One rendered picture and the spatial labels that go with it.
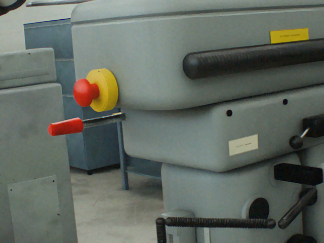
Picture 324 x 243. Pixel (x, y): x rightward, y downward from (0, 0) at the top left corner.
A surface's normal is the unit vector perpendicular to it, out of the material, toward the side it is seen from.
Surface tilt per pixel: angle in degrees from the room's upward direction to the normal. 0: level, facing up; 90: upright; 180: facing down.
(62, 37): 90
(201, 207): 90
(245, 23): 90
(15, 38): 90
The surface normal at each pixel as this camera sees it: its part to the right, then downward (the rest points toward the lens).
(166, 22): -0.02, 0.14
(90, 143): 0.62, 0.07
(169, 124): -0.78, 0.15
